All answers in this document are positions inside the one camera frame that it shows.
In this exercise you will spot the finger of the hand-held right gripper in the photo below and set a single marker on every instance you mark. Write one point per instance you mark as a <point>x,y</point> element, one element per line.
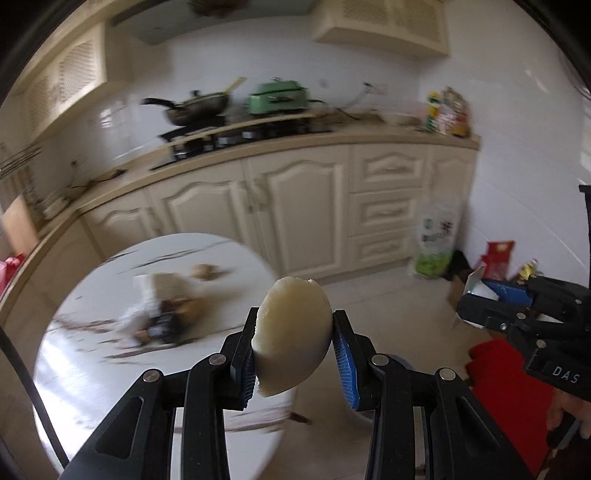
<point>512,293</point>
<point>485,314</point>

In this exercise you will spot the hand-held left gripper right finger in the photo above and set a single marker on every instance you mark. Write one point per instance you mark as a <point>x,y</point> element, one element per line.
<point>344,369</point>

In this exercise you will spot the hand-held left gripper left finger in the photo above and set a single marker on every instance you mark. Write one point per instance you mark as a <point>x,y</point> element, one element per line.
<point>247,369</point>

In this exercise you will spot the small white paper box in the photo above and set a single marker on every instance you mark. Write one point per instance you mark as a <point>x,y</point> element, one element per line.
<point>480,293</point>

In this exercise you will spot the pale fruit piece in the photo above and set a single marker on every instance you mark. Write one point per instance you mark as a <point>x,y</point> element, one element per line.
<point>291,332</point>

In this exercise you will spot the red bin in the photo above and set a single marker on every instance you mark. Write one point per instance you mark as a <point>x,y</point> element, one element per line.
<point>503,406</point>

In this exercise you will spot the dark snack wrapper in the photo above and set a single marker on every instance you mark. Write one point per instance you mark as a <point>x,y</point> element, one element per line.
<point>168,323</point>

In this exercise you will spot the person's right hand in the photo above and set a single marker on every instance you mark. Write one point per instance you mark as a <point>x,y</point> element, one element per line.
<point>561,408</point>

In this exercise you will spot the red bag on floor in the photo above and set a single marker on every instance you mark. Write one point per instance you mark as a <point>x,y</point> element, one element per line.
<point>498,258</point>

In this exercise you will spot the white green rice bag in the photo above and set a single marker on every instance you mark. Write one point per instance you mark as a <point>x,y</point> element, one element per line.
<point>436,244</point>

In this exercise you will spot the round marble table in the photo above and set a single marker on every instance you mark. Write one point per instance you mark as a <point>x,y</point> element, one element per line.
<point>92,369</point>

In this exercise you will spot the cluster of condiment bottles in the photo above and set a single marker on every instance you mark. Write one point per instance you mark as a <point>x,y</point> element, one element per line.
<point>447,113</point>

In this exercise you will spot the white bowl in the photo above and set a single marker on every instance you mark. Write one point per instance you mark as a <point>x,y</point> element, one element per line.
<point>402,118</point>

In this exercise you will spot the black gas stove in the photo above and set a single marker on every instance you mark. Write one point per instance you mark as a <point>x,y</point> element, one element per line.
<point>240,138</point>

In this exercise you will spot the black induction cooker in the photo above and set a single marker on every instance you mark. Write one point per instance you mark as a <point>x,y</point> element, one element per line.
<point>203,122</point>

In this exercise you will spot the black wok with lid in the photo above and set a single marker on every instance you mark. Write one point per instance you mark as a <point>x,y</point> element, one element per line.
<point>198,108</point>

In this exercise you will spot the green electric cooker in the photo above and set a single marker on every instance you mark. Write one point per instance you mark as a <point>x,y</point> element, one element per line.
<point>277,97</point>

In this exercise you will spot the wooden spatula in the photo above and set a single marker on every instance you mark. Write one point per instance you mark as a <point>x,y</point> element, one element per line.
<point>233,85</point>

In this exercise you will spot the large lattice door cabinet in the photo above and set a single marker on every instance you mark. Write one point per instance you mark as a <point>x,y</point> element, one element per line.
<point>383,25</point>

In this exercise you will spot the small lattice door cabinet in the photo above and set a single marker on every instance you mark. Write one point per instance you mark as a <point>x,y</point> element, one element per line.
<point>69,74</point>

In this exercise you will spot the range hood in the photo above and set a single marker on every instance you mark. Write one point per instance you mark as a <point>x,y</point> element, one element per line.
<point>184,18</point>

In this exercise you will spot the wall outlet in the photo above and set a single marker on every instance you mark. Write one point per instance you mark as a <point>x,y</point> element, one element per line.
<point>375,88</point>

